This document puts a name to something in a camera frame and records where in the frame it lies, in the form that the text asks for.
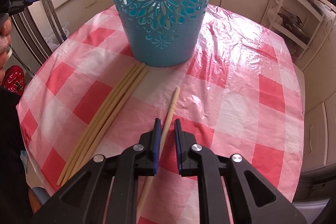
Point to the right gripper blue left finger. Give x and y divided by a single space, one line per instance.
156 143

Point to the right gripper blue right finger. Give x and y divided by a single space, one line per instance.
177 134

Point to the wooden chopstick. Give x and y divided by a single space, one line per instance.
149 180
103 121
93 123
107 122

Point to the person's left hand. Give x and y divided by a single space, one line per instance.
5 42

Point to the pink checked plastic tablecloth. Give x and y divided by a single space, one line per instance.
241 116

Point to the red patterned bag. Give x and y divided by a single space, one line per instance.
14 80

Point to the white tiered storage rack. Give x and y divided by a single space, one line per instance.
297 21

